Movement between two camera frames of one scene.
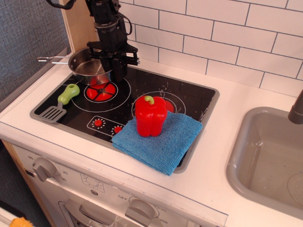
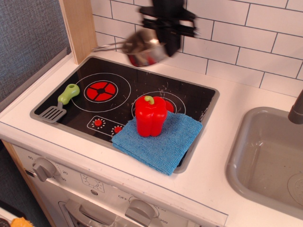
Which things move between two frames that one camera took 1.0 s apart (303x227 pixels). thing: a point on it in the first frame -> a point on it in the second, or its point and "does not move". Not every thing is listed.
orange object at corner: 21,222 does not move
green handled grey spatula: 53,113 does not move
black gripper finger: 107,64 -> 162,35
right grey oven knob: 140,211 does not move
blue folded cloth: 164,152 does not move
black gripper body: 112,43 -> 170,16
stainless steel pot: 88,71 -> 141,48
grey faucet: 295,115 does not move
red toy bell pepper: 151,114 does not move
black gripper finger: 120,68 -> 173,43
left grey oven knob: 44,169 does not move
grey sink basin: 264,159 does not move
